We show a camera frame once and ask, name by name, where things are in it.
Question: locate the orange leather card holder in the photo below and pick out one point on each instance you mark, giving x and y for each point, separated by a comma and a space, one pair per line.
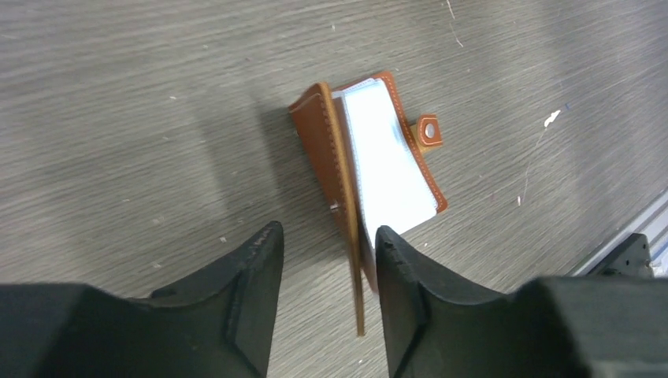
370, 162

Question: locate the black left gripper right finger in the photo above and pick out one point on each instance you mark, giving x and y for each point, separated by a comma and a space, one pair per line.
438, 323

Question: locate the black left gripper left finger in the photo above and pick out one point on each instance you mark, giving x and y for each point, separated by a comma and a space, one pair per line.
216, 322

